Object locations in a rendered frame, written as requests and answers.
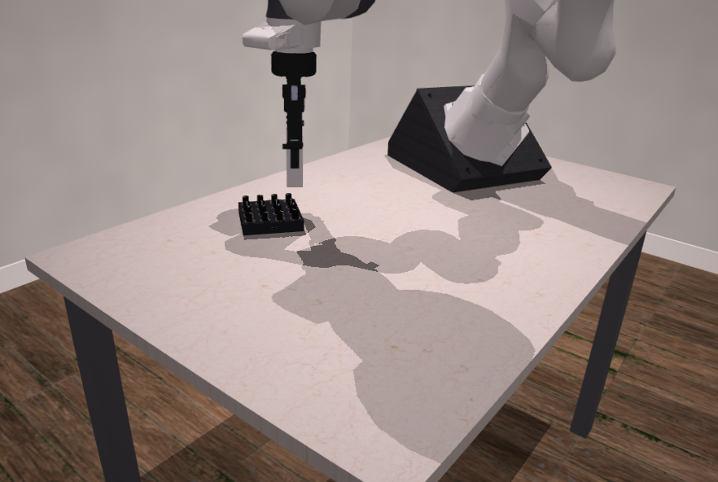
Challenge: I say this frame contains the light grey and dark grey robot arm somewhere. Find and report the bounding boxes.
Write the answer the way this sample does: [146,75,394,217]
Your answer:
[243,0,616,166]

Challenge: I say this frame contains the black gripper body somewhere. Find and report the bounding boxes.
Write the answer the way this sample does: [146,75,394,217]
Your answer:
[271,51,317,87]

